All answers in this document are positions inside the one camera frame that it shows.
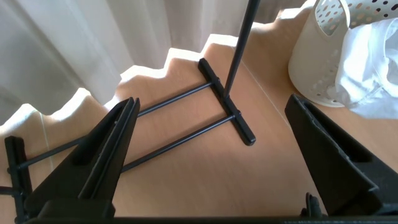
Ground white laundry basket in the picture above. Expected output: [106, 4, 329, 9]
[287, 0, 398, 108]

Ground white printed t-shirt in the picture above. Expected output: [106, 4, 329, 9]
[334, 17, 398, 120]

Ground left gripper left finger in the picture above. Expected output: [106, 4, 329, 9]
[24, 96, 141, 218]

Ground beige curtain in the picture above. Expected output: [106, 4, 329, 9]
[0, 0, 317, 125]

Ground black clothes rack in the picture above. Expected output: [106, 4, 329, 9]
[0, 0, 262, 224]

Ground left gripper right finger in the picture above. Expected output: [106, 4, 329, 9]
[284, 93, 398, 217]

